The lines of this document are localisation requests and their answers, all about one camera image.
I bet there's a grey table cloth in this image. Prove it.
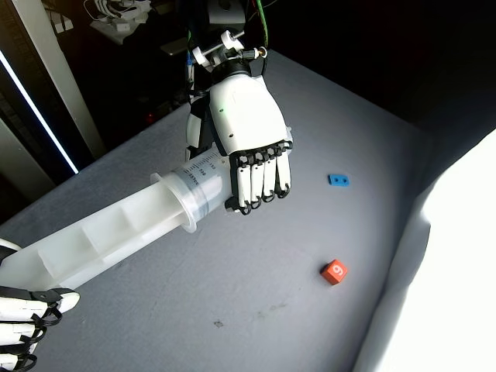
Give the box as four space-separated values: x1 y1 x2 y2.
0 49 432 372

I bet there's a white upright post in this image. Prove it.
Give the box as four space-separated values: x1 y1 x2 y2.
10 0 108 158

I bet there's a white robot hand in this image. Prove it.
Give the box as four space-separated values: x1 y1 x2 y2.
184 72 295 217
0 237 81 372

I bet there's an orange cube with number nine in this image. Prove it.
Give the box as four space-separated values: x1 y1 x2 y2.
320 259 349 287

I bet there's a large clear plastic syringe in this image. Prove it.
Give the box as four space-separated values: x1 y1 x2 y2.
0 126 295 292

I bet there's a white cable clutter pile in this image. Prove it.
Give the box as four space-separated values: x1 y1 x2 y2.
83 0 152 46

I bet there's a white LED light strip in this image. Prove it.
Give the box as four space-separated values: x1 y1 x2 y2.
0 49 80 174

